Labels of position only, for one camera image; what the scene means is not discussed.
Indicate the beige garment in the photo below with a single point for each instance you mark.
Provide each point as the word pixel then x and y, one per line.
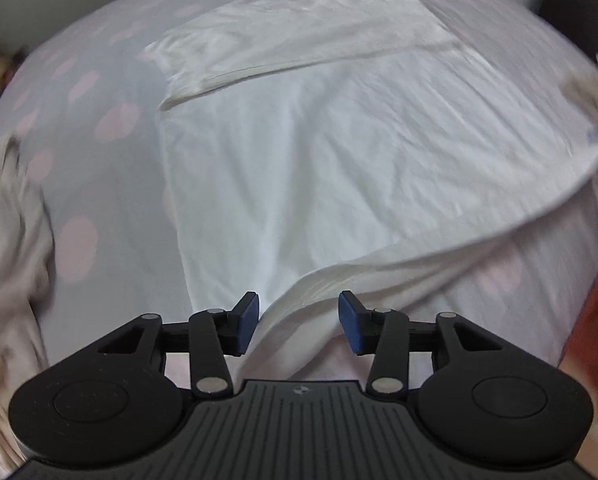
pixel 14 240

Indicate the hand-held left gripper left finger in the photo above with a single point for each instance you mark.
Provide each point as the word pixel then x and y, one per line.
pixel 249 317

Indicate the white t-shirt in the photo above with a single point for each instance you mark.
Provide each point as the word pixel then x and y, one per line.
pixel 329 170

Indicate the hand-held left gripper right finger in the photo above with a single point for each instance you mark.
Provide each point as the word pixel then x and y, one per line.
pixel 349 320

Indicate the person's red clothing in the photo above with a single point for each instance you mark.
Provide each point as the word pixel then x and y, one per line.
pixel 594 320

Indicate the bed with pink-dotted sheet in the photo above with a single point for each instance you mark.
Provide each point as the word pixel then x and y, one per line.
pixel 79 125

